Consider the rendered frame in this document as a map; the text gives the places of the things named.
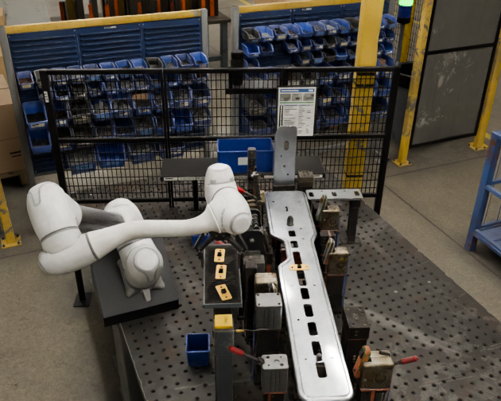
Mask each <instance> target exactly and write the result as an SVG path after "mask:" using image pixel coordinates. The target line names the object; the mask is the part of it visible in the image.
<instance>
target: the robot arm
mask: <svg viewBox="0 0 501 401"><path fill-rule="evenodd" d="M204 193H205V199H206V201H207V207H206V209H205V211H204V212H203V213H202V214H201V215H199V216H197V217H195V218H192V219H189V220H143V218H142V215H141V213H140V212H139V210H138V208H137V207H136V205H135V204H134V203H132V202H131V201H130V200H127V199H125V198H119V199H115V200H113V201H111V202H110V203H108V204H107V206H106V207H105V209H104V210H100V209H96V208H89V207H85V206H81V205H78V204H77V203H76V202H75V201H74V200H73V199H72V198H71V197H70V196H69V195H68V194H67V193H65V192H64V190H63V189H62V188H61V187H60V186H59V185H57V184H56V183H53V182H50V181H46V182H42V183H40V184H38V185H35V186H33V187H32V188H31V189H30V190H29V193H28V194H27V200H26V204H27V211H28V214H29V218H30V221H31V224H32V225H33V229H34V231H35V233H36V235H37V237H38V238H39V240H40V242H41V246H42V248H43V251H42V252H40V253H39V255H38V265H39V267H40V268H41V269H42V271H43V272H44V273H45V274H46V275H61V274H68V273H72V272H74V271H77V270H80V269H82V268H85V267H87V266H89V265H91V264H92V263H93V262H95V261H97V260H99V259H101V258H102V257H103V256H105V255H106V254H108V253H109V252H111V251H113V250H114V249H115V248H117V250H118V253H119V256H120V259H119V260H118V262H117V264H118V266H119V268H120V271H121V274H122V280H123V282H124V286H125V289H126V293H125V295H126V297H127V298H131V297H132V296H134V295H136V294H140V293H142V294H143V296H144V299H145V300H146V302H148V301H151V297H150V291H151V290H156V289H159V290H161V289H163V288H164V287H165V284H164V283H163V281H162V279H161V272H162V269H163V258H162V256H161V253H160V251H159V250H158V249H157V248H156V247H155V245H154V243H153V241H152V239H151V238H153V237H178V236H194V235H199V234H200V236H199V238H198V239H197V241H196V243H195V244H194V246H193V250H194V251H198V258H199V259H201V268H204V249H205V248H206V246H207V245H209V244H210V243H211V242H212V241H213V240H216V241H220V240H221V241H224V240H226V241H227V242H228V243H230V244H231V245H232V246H233V247H234V248H235V249H236V250H237V251H238V269H239V268H240V260H243V252H248V246H247V245H246V243H245V241H244V240H243V238H242V236H241V235H240V234H243V233H244V232H246V231H247V230H248V228H249V227H250V225H251V221H252V216H251V211H250V207H249V205H248V203H247V202H246V200H245V198H244V197H243V196H242V194H240V193H239V191H238V190H237V186H236V183H235V179H234V175H233V173H232V170H231V167H230V166H229V165H226V164H223V163H216V164H214V165H210V166H209V167H208V170H207V172H206V175H205V180H204ZM81 232H82V233H84V234H81ZM207 233H209V234H210V236H209V237H208V238H207V239H206V240H205V241H204V242H203V243H202V244H201V245H200V243H201V241H202V239H203V238H204V236H205V235H207ZM231 234H233V235H235V236H236V238H237V240H238V241H239V243H240V244H241V246H240V245H239V244H238V243H237V242H236V241H235V240H234V239H233V238H232V237H231ZM199 245H200V246H199Z"/></svg>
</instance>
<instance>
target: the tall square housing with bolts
mask: <svg viewBox="0 0 501 401"><path fill-rule="evenodd" d="M254 297H255V303H254V306H253V308H254V312H253V330H254V323H255V328H256V329H266V331H264V330H259V331H256V341H255V357H256V358H258V357H262V355H270V354H279V351H278V331H281V327H282V297H281V294H280V293H265V294H255V296H254ZM253 356H254V332H253ZM250 379H251V380H252V383H254V385H255V386H256V385H261V365H258V364H256V361H253V360H252V369H251V371H250Z"/></svg>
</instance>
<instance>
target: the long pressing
mask: <svg viewBox="0 0 501 401"><path fill-rule="evenodd" d="M273 201H274V202H273ZM286 206H287V208H288V211H286ZM265 209H266V218H267V223H268V228H269V233H270V236H271V237H272V238H274V239H276V240H278V241H280V242H282V243H283V244H284V245H285V253H286V258H287V260H286V261H284V262H283V263H281V264H280V265H279V266H278V277H279V282H280V287H281V293H282V302H283V307H284V312H285V321H286V327H287V332H288V337H289V346H290V351H291V357H292V361H293V370H294V375H295V380H296V385H297V394H298V396H299V398H300V399H301V400H302V401H348V400H350V399H351V398H352V397H353V395H354V391H353V387H352V384H351V379H350V376H349V372H348V367H347V364H346V360H345V358H344V352H343V349H342V346H341V343H340V337H339V334H338V331H337V327H336V323H335V319H334V316H333V312H332V307H331V304H330V301H329V298H328V292H327V289H326V286H325V283H324V277H323V275H322V271H321V268H320V263H319V259H318V256H317V251H316V248H315V244H314V241H315V239H316V237H317V230H316V227H315V224H314V221H313V216H312V213H311V210H310V207H309V202H308V199H307V196H306V194H305V193H304V192H302V191H274V192H265ZM288 216H292V217H293V226H287V218H288ZM300 228H302V229H300ZM289 232H295V236H292V237H291V236H289ZM292 241H296V242H297V245H298V247H296V248H292V247H291V242H292ZM294 252H299V253H300V257H301V264H308V265H309V270H306V271H304V275H305V281H306V286H300V285H299V282H298V277H297V271H291V270H290V268H289V265H293V264H295V262H294V258H293V253H294ZM314 285H315V286H314ZM303 288H306V289H307V290H308V292H309V299H302V296H301V289H303ZM304 305H311V307H312V311H313V317H306V316H305V308H304ZM297 319H299V321H298V320H297ZM310 322H313V323H315V325H316V328H317V335H316V336H311V335H310V334H309V328H308V323H310ZM312 342H319V343H320V349H321V352H322V361H317V359H316V357H317V356H314V354H313V347H312ZM331 358H333V359H331ZM305 359H307V360H305ZM316 363H324V366H325V371H326V374H327V377H326V378H320V377H319V376H318V374H317V366H316Z"/></svg>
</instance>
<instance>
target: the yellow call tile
mask: <svg viewBox="0 0 501 401"><path fill-rule="evenodd" d="M215 329H232V315H231V314H220V315H215Z"/></svg>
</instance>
